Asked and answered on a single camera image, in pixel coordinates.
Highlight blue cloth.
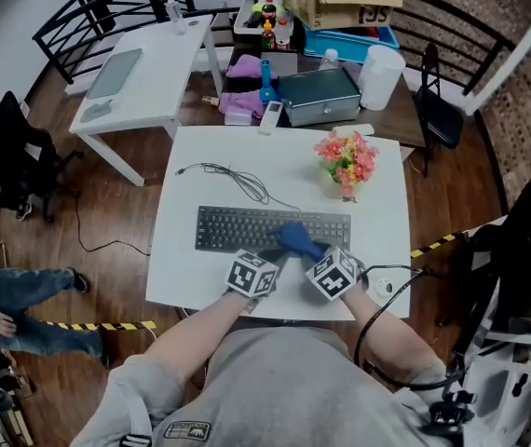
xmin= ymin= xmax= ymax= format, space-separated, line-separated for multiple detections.
xmin=268 ymin=221 xmax=326 ymax=264

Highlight white tray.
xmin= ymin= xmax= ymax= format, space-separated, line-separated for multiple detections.
xmin=233 ymin=0 xmax=287 ymax=35

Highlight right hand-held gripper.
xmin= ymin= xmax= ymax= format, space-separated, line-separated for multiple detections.
xmin=303 ymin=241 xmax=368 ymax=303

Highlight blue plastic crate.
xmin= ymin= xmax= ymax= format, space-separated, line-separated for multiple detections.
xmin=303 ymin=24 xmax=400 ymax=63

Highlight person's right forearm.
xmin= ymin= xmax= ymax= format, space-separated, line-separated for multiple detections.
xmin=338 ymin=287 xmax=448 ymax=386

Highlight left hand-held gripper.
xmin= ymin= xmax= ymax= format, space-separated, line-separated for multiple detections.
xmin=225 ymin=245 xmax=291 ymax=315

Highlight person's grey shirt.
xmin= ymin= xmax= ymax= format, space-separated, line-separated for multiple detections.
xmin=70 ymin=325 xmax=440 ymax=447

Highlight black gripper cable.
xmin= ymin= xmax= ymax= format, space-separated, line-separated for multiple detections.
xmin=352 ymin=263 xmax=463 ymax=391

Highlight red-capped clear bottle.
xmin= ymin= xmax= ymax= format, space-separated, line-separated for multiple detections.
xmin=275 ymin=18 xmax=292 ymax=52

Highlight black metal railing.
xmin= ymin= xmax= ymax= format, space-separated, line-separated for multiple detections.
xmin=31 ymin=0 xmax=517 ymax=97

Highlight small clear plastic box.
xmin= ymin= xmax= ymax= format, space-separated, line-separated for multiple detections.
xmin=224 ymin=105 xmax=253 ymax=127

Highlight black office chair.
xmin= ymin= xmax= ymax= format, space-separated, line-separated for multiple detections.
xmin=0 ymin=89 xmax=86 ymax=224

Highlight black keyboard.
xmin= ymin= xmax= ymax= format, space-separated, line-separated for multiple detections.
xmin=194 ymin=204 xmax=353 ymax=256

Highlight black keyboard cable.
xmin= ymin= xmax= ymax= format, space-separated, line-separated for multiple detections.
xmin=174 ymin=161 xmax=302 ymax=213

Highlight small grey pad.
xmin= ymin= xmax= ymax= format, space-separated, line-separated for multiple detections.
xmin=79 ymin=100 xmax=115 ymax=123

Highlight purple cloth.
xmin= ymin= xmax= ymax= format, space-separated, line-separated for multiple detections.
xmin=218 ymin=53 xmax=267 ymax=119

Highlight pink flowers in white pot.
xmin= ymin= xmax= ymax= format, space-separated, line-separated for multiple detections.
xmin=312 ymin=129 xmax=382 ymax=201

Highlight black clamp device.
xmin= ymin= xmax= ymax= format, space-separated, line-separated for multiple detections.
xmin=427 ymin=387 xmax=477 ymax=438

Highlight blue flask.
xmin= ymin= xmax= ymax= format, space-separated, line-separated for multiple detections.
xmin=257 ymin=58 xmax=281 ymax=104

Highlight white side desk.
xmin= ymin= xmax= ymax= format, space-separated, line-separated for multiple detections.
xmin=68 ymin=14 xmax=225 ymax=188

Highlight white shelf cart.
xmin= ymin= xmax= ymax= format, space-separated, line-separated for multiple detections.
xmin=451 ymin=216 xmax=531 ymax=447

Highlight yellow black striped tape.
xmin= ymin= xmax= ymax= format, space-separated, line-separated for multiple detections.
xmin=409 ymin=232 xmax=463 ymax=259
xmin=36 ymin=319 xmax=158 ymax=333

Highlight black folding chair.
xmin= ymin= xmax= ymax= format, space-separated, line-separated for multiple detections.
xmin=413 ymin=43 xmax=466 ymax=178

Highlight dark wooden table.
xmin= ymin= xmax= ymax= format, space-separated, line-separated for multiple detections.
xmin=185 ymin=47 xmax=428 ymax=149

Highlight white remote control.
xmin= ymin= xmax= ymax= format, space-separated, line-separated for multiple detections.
xmin=258 ymin=100 xmax=286 ymax=136

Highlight person's left forearm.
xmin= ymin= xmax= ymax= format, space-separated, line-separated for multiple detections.
xmin=143 ymin=290 xmax=249 ymax=377

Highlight black floor cable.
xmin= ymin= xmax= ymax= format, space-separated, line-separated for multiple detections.
xmin=75 ymin=192 xmax=153 ymax=256

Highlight clear water bottle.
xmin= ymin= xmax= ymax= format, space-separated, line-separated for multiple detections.
xmin=164 ymin=0 xmax=188 ymax=37

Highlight orange sauce bottle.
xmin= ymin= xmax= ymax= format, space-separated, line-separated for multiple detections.
xmin=260 ymin=18 xmax=277 ymax=51

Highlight grey metal box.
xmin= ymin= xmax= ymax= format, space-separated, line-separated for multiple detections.
xmin=276 ymin=67 xmax=363 ymax=129

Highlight clear bottle white cap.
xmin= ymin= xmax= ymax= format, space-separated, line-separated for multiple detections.
xmin=318 ymin=47 xmax=341 ymax=72

